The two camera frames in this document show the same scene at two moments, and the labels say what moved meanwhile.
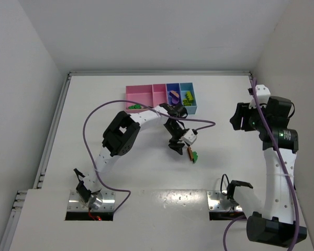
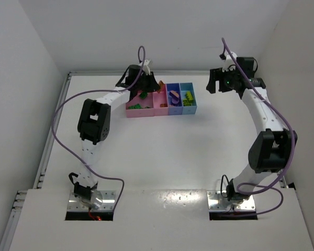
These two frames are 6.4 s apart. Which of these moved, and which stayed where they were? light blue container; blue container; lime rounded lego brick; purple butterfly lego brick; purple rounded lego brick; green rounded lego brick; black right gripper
Moved: black right gripper
Stayed: purple rounded lego brick; lime rounded lego brick; purple butterfly lego brick; light blue container; green rounded lego brick; blue container
